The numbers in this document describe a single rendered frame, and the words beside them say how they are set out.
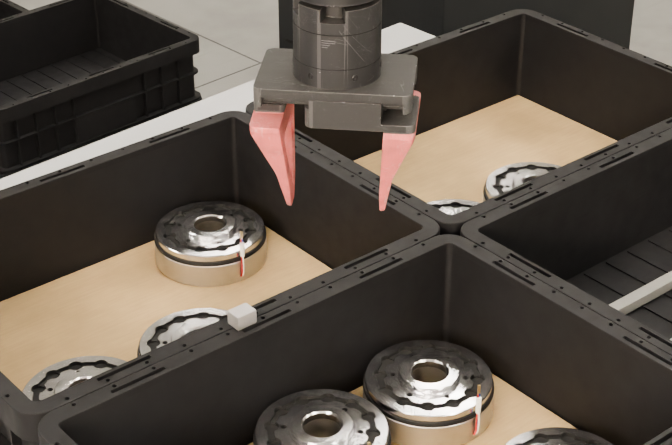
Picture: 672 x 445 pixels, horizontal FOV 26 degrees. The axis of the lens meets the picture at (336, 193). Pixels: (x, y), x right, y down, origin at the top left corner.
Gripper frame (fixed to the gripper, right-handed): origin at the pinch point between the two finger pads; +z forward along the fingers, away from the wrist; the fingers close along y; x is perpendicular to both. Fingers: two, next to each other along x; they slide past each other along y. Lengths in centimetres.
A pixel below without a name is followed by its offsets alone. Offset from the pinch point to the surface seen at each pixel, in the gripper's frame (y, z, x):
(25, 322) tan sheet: 29.0, 23.6, -15.5
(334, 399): 0.5, 20.7, -4.0
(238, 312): 7.6, 12.4, -2.9
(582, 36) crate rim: -20, 13, -60
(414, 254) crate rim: -4.8, 13.5, -14.4
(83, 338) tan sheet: 23.3, 23.6, -13.7
